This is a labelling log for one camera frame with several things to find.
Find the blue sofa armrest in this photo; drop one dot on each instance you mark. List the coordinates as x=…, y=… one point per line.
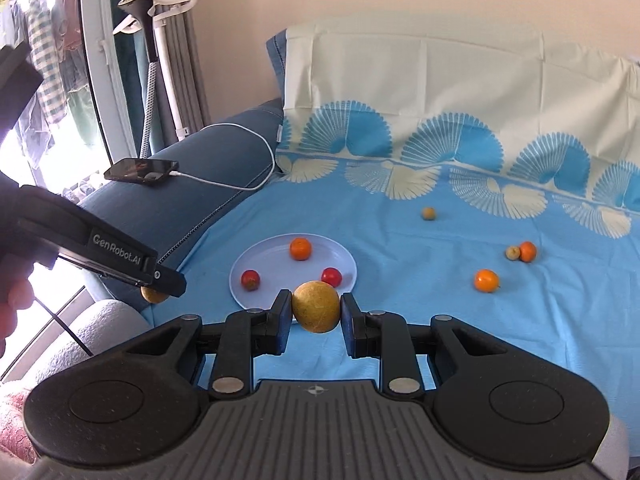
x=200, y=160

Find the small mandarin orange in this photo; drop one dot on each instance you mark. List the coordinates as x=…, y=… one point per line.
x=300, y=248
x=486, y=280
x=528, y=251

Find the blue fan-print bedsheet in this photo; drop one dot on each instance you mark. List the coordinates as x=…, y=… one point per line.
x=400, y=270

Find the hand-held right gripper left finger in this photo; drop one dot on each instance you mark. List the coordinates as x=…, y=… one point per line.
x=285, y=317

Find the yellow-brown longan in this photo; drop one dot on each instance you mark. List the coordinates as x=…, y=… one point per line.
x=512, y=253
x=315, y=306
x=428, y=213
x=152, y=295

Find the white window frame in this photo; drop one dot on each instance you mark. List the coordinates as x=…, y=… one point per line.
x=100, y=85

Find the red cherry tomato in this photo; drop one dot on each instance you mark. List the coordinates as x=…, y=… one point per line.
x=331, y=276
x=250, y=280

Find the curtain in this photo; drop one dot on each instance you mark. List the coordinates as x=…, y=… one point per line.
x=192, y=50

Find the white fluffy cushion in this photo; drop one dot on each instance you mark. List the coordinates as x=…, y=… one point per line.
x=105, y=320

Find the light blue plate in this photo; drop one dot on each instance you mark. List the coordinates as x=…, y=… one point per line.
x=280, y=270

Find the light grey cloth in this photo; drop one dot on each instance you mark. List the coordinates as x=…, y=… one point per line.
x=617, y=445

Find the hanging clothes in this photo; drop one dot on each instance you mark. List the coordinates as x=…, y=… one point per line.
x=45, y=60

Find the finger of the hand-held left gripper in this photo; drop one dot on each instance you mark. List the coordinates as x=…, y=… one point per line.
x=170, y=282

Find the person's left hand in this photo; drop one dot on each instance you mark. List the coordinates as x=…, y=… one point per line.
x=15, y=305

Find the pink fluffy cloth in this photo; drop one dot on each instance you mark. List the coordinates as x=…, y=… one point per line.
x=15, y=420

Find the black smartphone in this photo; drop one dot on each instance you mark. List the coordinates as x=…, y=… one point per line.
x=142, y=170

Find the white garment steamer stand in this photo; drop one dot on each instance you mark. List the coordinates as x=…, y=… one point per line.
x=170, y=80

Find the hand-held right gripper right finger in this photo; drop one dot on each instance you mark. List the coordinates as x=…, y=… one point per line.
x=347, y=325

